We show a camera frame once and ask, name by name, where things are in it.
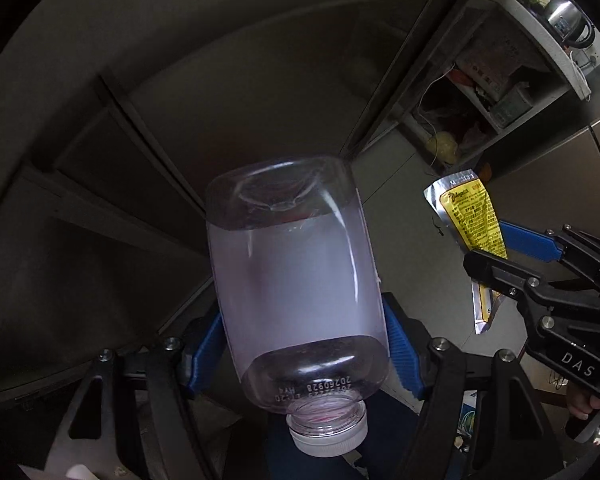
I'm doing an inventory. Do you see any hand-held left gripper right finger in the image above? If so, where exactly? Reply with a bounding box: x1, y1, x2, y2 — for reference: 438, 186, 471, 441
380, 291, 566, 480

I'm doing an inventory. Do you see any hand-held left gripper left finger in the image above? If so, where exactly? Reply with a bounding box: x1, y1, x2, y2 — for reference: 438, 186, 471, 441
45, 310, 228, 480

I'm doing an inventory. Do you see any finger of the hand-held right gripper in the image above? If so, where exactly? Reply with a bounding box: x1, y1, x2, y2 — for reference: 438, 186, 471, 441
462, 249, 600, 318
497, 219, 600, 302

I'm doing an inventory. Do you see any yellow silver foil packet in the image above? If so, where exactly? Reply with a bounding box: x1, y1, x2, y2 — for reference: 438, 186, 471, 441
422, 169, 510, 336

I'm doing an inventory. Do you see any clear plastic bottle white cap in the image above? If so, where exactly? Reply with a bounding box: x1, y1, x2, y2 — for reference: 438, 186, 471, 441
204, 155, 392, 457

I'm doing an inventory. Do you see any person's right hand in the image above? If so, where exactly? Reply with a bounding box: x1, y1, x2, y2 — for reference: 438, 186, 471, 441
566, 382, 600, 421

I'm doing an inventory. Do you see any steel refrigerator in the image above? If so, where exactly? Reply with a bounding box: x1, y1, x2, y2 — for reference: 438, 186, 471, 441
472, 105, 600, 281

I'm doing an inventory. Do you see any yellow round bag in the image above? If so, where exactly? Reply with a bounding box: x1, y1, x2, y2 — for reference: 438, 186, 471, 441
426, 131, 460, 163

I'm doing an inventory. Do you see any teal box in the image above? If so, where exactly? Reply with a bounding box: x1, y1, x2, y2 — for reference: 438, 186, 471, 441
490, 85, 536, 128

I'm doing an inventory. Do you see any frosted cabinet door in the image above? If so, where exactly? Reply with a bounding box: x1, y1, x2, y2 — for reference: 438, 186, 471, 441
340, 0, 471, 156
0, 75, 216, 401
125, 0, 431, 211

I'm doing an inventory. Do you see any pink printed box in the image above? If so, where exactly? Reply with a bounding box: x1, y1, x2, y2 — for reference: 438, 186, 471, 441
455, 40, 523, 101

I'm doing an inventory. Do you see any steel electric kettle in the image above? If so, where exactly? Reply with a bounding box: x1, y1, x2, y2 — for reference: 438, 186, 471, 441
542, 0, 596, 48

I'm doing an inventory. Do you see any white power cable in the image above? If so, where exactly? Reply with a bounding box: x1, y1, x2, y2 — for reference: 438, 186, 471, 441
567, 45, 593, 103

